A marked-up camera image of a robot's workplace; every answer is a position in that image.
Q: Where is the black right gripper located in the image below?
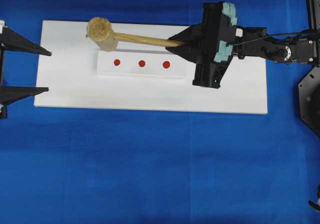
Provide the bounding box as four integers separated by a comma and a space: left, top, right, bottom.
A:
165, 2, 238, 89

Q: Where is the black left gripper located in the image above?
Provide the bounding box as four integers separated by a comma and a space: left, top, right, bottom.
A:
0, 26, 52, 119

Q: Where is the wooden mallet hammer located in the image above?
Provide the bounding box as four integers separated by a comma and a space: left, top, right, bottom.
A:
86, 17, 186, 52

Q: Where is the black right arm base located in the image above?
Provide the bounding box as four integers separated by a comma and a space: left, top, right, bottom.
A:
298, 0, 320, 135

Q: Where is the small white raised block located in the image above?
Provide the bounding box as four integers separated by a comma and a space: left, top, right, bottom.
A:
96, 51, 187, 79

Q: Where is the large white foam board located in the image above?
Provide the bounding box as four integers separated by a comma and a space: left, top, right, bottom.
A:
34, 21, 268, 114

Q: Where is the blue table cloth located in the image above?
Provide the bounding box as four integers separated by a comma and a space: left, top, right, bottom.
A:
0, 0, 320, 223

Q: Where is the black white clip object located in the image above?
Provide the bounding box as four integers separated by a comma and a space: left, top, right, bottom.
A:
307, 185, 320, 213

